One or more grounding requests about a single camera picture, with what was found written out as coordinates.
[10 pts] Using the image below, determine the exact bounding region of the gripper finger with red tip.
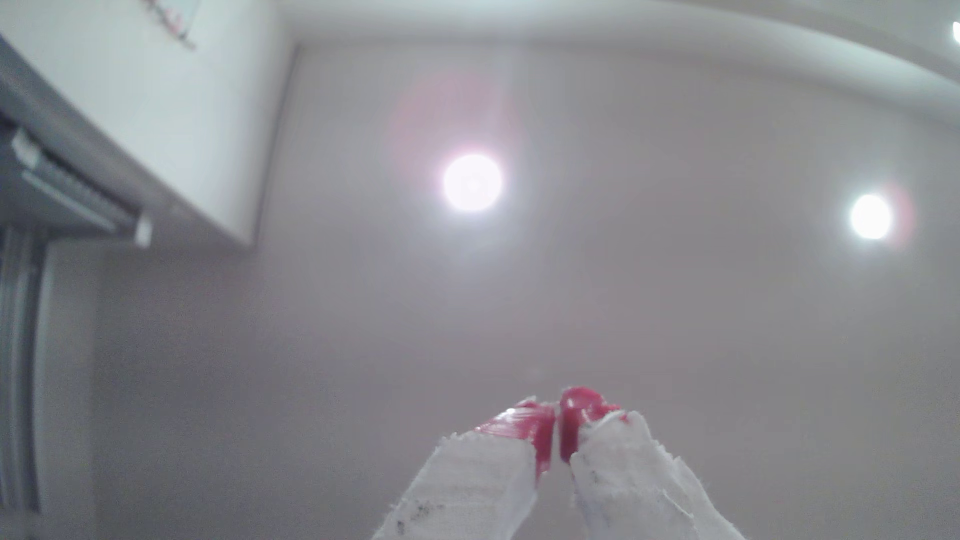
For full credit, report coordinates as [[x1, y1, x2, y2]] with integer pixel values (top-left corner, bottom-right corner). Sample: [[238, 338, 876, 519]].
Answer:
[[558, 386, 747, 540], [371, 397, 557, 540]]

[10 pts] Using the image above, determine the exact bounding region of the grey window frame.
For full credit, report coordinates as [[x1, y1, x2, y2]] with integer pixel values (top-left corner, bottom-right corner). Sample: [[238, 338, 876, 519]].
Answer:
[[0, 228, 50, 515]]

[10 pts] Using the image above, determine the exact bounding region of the grey curtain rail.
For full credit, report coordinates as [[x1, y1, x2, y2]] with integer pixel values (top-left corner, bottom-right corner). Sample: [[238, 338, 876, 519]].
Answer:
[[0, 37, 155, 250]]

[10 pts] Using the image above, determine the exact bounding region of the wall poster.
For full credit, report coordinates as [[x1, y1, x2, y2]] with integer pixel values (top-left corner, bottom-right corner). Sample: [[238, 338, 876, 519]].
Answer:
[[141, 0, 204, 51]]

